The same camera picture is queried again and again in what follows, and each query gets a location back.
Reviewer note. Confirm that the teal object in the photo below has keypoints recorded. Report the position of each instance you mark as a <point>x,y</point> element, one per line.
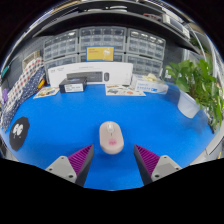
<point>5,71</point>

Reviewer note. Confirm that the black cartoon face mouse pad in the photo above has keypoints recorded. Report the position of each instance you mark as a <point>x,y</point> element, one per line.
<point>18,133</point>

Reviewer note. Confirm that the small black box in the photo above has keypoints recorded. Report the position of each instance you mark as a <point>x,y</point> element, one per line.
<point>72,85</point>

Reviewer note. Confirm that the white and blue tissue box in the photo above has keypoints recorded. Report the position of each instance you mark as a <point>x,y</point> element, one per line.
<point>148,85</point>

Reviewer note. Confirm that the beige computer mouse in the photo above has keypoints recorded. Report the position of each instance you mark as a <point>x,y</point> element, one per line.
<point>111,138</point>

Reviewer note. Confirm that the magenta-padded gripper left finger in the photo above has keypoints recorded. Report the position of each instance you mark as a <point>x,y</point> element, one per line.
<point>71,166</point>

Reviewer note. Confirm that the long white keyboard box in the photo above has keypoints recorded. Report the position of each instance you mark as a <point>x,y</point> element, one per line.
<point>60,71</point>

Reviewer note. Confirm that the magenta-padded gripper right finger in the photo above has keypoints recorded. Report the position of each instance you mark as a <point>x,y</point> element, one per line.
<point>156,166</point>

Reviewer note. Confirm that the purple object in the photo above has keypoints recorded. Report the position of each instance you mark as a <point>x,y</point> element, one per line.
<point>4,95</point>

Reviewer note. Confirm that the colourful sticker sheet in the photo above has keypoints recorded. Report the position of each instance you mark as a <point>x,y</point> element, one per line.
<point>125,90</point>
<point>46,92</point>

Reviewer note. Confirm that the yellow and blue box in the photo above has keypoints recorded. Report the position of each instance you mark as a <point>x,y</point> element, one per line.
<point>100,53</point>

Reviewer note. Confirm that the navy polka dot cloth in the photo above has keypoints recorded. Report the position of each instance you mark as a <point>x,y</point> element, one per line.
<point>20,100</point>

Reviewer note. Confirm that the orange yellow object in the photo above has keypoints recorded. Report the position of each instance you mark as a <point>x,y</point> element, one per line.
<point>41,84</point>

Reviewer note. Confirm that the white woven basket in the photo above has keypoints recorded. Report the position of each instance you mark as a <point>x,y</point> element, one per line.
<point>30,58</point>

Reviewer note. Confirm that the black wall shelf unit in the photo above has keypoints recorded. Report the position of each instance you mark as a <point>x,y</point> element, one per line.
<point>110,18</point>

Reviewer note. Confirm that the red blue checked cloth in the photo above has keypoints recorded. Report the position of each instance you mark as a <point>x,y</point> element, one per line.
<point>23,80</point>

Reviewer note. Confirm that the green potted plant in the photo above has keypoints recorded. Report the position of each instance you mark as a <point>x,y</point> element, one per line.
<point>196,83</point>

